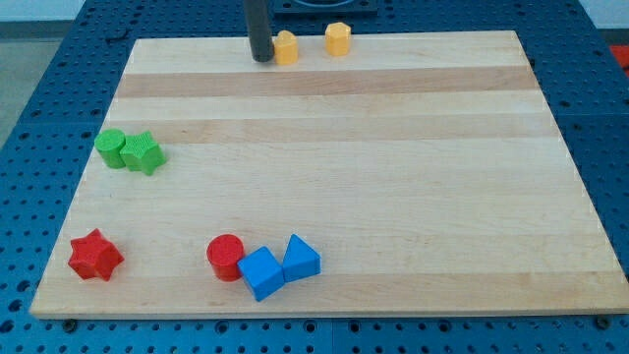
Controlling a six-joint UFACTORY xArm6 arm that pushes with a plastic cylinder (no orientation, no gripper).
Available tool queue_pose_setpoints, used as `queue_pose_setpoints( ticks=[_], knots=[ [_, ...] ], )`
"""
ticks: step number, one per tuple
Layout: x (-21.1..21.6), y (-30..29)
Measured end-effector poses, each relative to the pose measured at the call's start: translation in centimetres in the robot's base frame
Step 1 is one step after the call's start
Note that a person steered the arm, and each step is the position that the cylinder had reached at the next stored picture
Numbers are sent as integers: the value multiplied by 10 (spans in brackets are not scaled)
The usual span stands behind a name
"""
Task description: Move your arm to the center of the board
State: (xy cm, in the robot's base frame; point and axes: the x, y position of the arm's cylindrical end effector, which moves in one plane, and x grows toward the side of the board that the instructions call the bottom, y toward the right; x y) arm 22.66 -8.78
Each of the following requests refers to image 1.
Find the red star block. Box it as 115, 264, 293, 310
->
68, 228, 125, 281

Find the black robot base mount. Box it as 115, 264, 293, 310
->
270, 0, 378, 18

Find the wooden board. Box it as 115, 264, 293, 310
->
30, 30, 628, 320

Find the red cylinder block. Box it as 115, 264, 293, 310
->
206, 234, 245, 282

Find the blue cube block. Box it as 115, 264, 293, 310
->
237, 246, 285, 302

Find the yellow hexagon block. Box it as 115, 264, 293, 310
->
324, 22, 352, 56

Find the green cylinder block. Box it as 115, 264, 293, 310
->
94, 129, 126, 169

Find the green star block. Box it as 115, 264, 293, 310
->
120, 131, 166, 176

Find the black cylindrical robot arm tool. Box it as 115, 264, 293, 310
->
243, 0, 274, 63

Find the blue triangle block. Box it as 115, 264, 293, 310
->
282, 234, 321, 282

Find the yellow pentagon block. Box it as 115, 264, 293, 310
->
273, 29, 299, 65

